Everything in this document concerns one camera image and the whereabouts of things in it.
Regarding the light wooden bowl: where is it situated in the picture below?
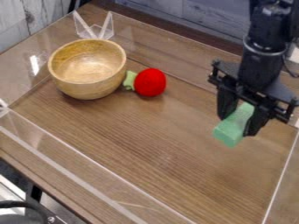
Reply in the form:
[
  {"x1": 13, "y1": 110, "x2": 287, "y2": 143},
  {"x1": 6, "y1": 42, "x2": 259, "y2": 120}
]
[{"x1": 48, "y1": 38, "x2": 126, "y2": 100}]

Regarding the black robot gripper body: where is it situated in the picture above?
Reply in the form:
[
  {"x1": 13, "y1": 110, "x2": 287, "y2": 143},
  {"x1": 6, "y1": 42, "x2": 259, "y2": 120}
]
[{"x1": 208, "y1": 45, "x2": 299, "y2": 123}]

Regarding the green rectangular block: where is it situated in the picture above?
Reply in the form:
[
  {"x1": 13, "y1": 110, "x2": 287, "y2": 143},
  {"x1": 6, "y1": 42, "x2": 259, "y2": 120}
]
[{"x1": 212, "y1": 102, "x2": 255, "y2": 148}]

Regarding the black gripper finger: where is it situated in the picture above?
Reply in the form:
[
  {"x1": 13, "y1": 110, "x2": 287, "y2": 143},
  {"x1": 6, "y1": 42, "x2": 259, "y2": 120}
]
[
  {"x1": 217, "y1": 82, "x2": 240, "y2": 120},
  {"x1": 243, "y1": 105, "x2": 273, "y2": 137}
]

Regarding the clear acrylic corner bracket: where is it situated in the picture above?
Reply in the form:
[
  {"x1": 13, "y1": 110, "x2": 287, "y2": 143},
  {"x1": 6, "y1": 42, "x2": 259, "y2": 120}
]
[{"x1": 72, "y1": 11, "x2": 114, "y2": 39}]

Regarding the black cable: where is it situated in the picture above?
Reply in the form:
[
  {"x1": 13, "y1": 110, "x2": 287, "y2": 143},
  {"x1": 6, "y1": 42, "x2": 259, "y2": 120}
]
[{"x1": 0, "y1": 200, "x2": 52, "y2": 224}]

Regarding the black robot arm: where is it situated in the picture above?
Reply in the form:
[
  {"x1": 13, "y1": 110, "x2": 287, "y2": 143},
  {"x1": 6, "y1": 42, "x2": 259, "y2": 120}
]
[{"x1": 208, "y1": 0, "x2": 299, "y2": 137}]

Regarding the black table frame bracket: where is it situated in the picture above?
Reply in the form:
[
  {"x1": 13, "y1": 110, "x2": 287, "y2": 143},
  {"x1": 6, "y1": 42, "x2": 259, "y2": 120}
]
[{"x1": 25, "y1": 184, "x2": 81, "y2": 224}]

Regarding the red knitted strawberry toy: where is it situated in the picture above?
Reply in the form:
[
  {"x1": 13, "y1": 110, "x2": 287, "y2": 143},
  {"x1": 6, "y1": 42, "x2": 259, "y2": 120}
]
[{"x1": 122, "y1": 68, "x2": 166, "y2": 97}]

